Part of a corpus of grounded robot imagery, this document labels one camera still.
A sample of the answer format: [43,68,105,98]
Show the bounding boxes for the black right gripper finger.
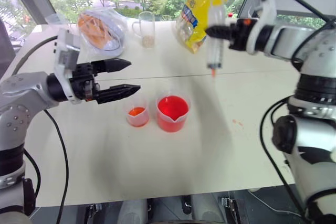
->
[205,24,232,34]
[206,31,233,41]

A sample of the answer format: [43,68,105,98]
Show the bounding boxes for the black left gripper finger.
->
[94,84,141,105]
[91,58,132,76]

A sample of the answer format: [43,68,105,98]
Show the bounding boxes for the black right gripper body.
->
[227,18,260,52]

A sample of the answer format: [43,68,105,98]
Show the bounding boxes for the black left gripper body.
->
[69,62,101,102]

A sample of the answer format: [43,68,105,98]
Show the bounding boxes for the clear plastic syringe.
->
[206,0,227,80]

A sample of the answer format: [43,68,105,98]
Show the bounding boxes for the small clear measuring cup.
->
[125,94,151,129]

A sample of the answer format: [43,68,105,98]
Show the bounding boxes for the large clear measuring cup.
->
[155,91,192,133]

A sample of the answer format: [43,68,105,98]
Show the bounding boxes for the yellow snack bag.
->
[175,0,242,55]

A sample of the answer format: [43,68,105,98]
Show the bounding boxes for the clear bag with orange contents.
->
[77,8,127,58]

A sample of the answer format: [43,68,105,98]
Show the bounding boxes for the clear glass mug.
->
[131,11,156,49]

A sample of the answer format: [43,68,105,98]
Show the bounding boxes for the dark object at table side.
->
[0,19,17,79]

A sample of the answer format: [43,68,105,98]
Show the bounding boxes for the grey rounded shape under table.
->
[191,194,224,224]
[117,198,148,224]

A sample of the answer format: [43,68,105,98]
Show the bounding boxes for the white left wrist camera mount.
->
[53,28,82,104]

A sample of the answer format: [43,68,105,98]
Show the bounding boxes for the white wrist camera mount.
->
[246,0,278,55]
[53,28,82,104]

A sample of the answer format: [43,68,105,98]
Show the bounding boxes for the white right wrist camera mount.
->
[246,0,278,55]

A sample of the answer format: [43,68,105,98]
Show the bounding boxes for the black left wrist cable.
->
[12,35,59,77]

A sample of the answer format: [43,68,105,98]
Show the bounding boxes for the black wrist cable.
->
[255,0,336,70]
[12,35,59,77]

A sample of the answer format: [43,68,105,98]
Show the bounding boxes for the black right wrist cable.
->
[255,0,336,70]

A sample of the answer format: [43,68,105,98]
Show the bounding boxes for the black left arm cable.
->
[43,109,70,224]
[23,148,42,201]

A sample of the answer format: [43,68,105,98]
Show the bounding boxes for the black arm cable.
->
[43,109,70,224]
[259,94,310,221]
[23,148,42,201]

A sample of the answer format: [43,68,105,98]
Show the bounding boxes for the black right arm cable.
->
[259,94,310,221]

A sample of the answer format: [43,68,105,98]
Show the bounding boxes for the white floor cable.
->
[248,187,305,218]

